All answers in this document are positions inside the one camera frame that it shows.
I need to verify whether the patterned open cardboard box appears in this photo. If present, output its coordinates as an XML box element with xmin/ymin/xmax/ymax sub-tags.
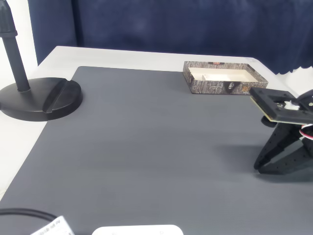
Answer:
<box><xmin>183</xmin><ymin>61</ymin><xmax>269</xmax><ymax>95</ymax></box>

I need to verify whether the grey table mat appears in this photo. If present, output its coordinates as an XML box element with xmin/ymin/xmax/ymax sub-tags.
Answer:
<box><xmin>0</xmin><ymin>66</ymin><xmax>313</xmax><ymax>235</ymax></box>

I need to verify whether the white flat device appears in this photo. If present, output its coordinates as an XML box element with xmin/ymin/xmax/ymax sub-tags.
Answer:
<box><xmin>91</xmin><ymin>224</ymin><xmax>184</xmax><ymax>235</ymax></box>

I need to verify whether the white printed label tag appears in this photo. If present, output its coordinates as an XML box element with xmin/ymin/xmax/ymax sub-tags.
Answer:
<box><xmin>30</xmin><ymin>215</ymin><xmax>75</xmax><ymax>235</ymax></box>

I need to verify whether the red white servo wire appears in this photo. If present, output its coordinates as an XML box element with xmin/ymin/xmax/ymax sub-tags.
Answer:
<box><xmin>299</xmin><ymin>124</ymin><xmax>313</xmax><ymax>142</ymax></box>

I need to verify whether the black square camera mount plate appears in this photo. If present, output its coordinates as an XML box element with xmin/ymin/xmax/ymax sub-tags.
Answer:
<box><xmin>249</xmin><ymin>87</ymin><xmax>313</xmax><ymax>127</ymax></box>

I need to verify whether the black round-base camera stand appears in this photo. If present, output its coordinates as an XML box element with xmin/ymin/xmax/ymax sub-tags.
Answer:
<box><xmin>0</xmin><ymin>0</ymin><xmax>83</xmax><ymax>122</ymax></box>

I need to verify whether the black cable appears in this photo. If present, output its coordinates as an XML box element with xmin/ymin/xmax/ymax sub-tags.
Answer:
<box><xmin>0</xmin><ymin>208</ymin><xmax>58</xmax><ymax>221</ymax></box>

